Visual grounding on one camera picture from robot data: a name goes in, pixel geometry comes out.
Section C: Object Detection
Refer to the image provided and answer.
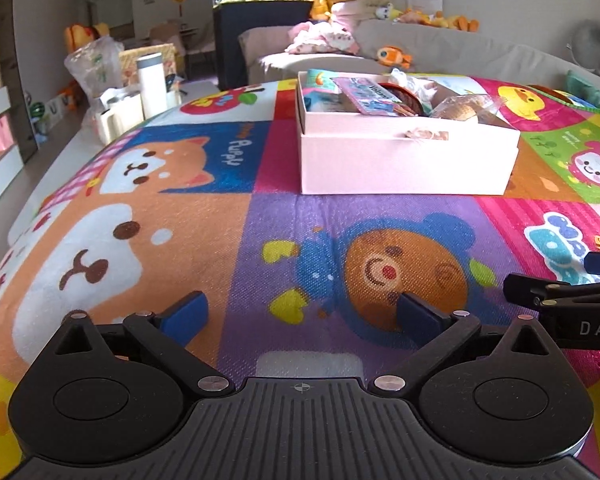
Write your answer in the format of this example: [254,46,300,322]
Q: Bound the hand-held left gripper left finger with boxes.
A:
[55,290,236,394]

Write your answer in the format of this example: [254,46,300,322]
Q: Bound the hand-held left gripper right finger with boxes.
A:
[372,291,553,394]

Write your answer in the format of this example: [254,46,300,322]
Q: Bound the pink cardboard box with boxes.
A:
[295,71,522,197]

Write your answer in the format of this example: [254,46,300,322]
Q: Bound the colourful cartoon play mat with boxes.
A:
[0,74,600,480]

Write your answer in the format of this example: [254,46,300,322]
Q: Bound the teal cushion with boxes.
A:
[561,69,600,122]

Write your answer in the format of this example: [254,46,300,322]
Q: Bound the bread in clear bag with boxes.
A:
[429,91,507,124]

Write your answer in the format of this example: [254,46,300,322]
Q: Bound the white desktop organiser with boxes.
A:
[92,87,146,144]

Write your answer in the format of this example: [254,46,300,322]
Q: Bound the grey neck pillow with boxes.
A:
[569,18,600,79]

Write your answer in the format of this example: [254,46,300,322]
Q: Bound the pink snack packet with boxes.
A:
[332,75,417,116]

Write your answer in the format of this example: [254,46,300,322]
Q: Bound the white thermos bottle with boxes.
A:
[135,52,169,119]

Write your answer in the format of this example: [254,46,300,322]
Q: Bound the clear plastic wrapper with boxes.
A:
[389,67,432,97]

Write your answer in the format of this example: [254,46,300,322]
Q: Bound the yellow woven basket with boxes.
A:
[118,43,179,86]

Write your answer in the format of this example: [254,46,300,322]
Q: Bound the orange fish plush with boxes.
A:
[376,45,414,69]

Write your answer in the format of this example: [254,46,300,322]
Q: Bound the clear plastic bag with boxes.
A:
[63,35,126,99]

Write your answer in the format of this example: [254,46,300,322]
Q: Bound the dining chair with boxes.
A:
[147,19,217,80]

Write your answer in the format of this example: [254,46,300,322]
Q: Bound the black fish tank stand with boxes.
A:
[212,2,327,92]

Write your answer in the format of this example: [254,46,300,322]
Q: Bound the orange and yellow plush toys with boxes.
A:
[394,7,481,34]

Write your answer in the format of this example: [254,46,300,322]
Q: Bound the pink clothes pile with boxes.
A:
[285,20,362,56]

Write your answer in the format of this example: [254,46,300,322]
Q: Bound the yellow plush toy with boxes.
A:
[63,22,111,54]

